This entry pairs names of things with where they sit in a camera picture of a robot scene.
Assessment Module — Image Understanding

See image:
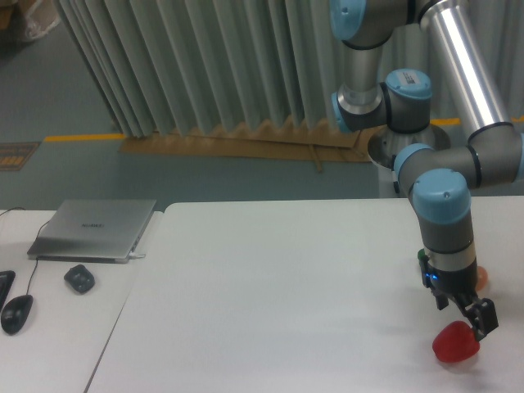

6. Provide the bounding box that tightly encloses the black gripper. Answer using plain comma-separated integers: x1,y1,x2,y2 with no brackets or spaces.
422,255,499,341

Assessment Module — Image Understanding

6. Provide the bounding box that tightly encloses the green bell pepper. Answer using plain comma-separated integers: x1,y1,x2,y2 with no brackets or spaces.
417,249,428,274

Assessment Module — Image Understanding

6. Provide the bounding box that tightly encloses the black keyboard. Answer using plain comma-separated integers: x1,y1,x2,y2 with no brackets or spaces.
0,270,16,309

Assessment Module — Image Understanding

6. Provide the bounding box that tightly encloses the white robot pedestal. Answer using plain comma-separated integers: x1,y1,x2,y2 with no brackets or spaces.
368,124,450,198

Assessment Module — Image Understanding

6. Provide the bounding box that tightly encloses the grey folding curtain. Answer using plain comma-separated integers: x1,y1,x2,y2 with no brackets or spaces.
55,0,472,138

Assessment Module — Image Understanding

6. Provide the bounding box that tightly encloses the black earbuds case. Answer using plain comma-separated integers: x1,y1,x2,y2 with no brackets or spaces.
64,264,96,295

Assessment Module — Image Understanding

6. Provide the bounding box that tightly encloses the black mouse cable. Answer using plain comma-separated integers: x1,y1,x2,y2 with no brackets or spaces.
24,216,54,296

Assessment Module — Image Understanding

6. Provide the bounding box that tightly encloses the brown egg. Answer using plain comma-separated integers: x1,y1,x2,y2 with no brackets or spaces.
476,266,489,291

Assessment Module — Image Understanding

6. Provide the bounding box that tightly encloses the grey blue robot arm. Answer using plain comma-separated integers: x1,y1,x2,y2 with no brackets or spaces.
329,1,523,340

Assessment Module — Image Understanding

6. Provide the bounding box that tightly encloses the brown cardboard sheet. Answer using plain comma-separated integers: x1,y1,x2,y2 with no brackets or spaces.
120,120,377,167

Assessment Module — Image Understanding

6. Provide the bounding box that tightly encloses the black computer mouse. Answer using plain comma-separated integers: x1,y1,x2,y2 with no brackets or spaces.
1,294,34,335

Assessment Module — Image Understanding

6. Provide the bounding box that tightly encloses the black laptop cable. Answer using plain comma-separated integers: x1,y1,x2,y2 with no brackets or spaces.
0,207,26,230

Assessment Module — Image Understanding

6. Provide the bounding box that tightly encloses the red bell pepper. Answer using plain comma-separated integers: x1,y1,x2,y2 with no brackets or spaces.
432,321,481,364

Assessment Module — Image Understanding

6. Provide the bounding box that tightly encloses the silver closed laptop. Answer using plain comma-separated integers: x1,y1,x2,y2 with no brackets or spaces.
27,199,156,263

